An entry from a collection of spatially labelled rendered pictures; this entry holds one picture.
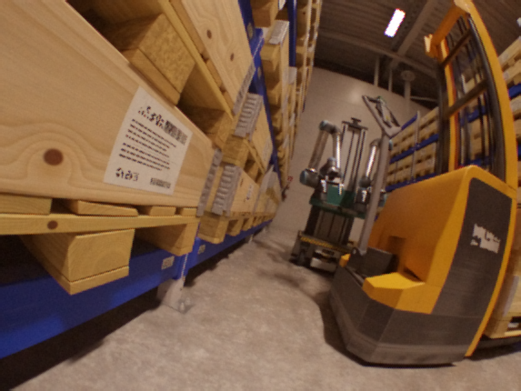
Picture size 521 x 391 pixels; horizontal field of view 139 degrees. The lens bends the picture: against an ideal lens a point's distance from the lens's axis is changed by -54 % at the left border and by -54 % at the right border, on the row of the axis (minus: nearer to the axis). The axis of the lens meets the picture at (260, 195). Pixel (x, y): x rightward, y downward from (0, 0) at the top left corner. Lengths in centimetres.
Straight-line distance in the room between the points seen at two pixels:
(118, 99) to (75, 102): 7
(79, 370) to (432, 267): 109
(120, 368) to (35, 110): 56
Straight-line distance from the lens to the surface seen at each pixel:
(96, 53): 30
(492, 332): 142
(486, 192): 109
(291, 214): 676
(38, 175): 27
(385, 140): 139
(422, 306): 91
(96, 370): 62
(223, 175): 90
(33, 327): 45
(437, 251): 88
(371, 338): 90
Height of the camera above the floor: 49
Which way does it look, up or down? 3 degrees up
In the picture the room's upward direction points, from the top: 17 degrees clockwise
